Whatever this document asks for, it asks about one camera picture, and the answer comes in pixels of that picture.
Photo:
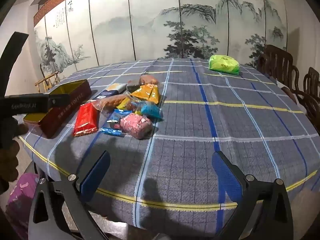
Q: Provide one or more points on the pink patterned snack packet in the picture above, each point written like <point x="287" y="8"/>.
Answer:
<point x="135" y="126"/>

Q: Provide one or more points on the gold metal tin tray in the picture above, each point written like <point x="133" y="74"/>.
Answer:
<point x="75" y="100"/>

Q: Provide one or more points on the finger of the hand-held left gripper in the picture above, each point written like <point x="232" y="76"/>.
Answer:
<point x="12" y="52"/>
<point x="58" y="100"/>

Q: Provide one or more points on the orange triangular snack packet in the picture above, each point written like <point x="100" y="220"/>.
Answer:
<point x="147" y="93"/>

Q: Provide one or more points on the blue and white candy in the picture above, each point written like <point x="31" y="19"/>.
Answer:
<point x="116" y="118"/>

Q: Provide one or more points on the landscape painted folding screen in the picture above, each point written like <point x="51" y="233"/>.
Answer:
<point x="150" y="25"/>

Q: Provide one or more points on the blue striped candy wrapper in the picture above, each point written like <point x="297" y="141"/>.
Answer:
<point x="111" y="131"/>

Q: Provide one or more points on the blue and white cracker pack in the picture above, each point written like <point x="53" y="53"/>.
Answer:
<point x="112" y="90"/>

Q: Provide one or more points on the blue plaid tablecloth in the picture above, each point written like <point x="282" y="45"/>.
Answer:
<point x="190" y="120"/>

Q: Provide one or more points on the yellow candy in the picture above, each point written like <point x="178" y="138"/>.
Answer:
<point x="123" y="104"/>

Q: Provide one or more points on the dark brown block packet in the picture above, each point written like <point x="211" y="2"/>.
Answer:
<point x="132" y="86"/>

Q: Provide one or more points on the red snack packet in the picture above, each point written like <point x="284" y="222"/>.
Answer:
<point x="85" y="120"/>

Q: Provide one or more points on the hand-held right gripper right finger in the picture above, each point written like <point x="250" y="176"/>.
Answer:
<point x="225" y="177"/>

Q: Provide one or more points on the bamboo chair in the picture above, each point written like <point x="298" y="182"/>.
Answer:
<point x="47" y="82"/>

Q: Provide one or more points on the purple patterned clothing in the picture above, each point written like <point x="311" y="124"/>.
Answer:
<point x="21" y="200"/>

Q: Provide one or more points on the clear packet of orange biscuits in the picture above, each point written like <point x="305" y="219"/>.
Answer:
<point x="110" y="103"/>

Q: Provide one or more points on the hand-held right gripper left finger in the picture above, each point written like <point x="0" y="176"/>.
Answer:
<point x="97" y="175"/>

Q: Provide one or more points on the dark wooden chair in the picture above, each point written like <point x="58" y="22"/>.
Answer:
<point x="280" y="60"/>
<point x="311" y="92"/>

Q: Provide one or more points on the green tissue pack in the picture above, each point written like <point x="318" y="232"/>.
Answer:
<point x="223" y="64"/>

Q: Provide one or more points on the bright blue candy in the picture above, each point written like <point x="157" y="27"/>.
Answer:
<point x="150" y="110"/>

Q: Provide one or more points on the person's left hand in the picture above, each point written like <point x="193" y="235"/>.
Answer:
<point x="8" y="162"/>

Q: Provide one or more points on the clear packet of reddish-brown biscuits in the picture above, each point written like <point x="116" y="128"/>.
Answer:
<point x="148" y="80"/>

